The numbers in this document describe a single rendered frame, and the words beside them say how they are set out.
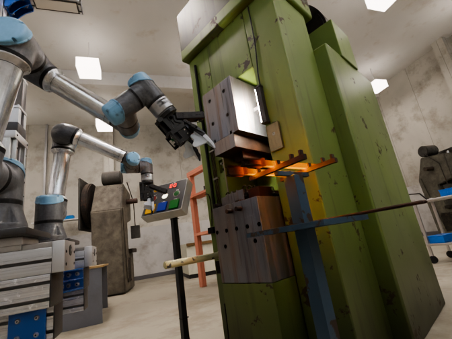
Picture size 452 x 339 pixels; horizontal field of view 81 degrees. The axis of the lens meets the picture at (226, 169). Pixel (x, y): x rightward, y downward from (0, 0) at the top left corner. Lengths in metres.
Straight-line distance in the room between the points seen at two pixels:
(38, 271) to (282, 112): 1.38
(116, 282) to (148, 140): 5.45
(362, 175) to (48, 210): 1.74
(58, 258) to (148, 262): 8.41
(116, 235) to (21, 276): 5.40
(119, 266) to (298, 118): 5.37
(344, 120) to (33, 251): 1.78
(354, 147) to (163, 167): 8.44
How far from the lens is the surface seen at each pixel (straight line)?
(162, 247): 9.34
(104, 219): 6.42
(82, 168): 9.95
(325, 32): 2.59
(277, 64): 1.82
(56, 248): 0.95
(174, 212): 1.88
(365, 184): 1.86
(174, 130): 0.89
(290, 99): 1.67
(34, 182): 10.14
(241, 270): 1.59
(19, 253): 0.98
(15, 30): 1.09
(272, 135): 1.66
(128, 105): 0.91
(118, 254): 6.33
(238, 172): 1.14
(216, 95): 1.93
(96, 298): 3.91
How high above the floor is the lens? 0.69
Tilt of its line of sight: 15 degrees up
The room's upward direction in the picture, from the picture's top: 9 degrees counter-clockwise
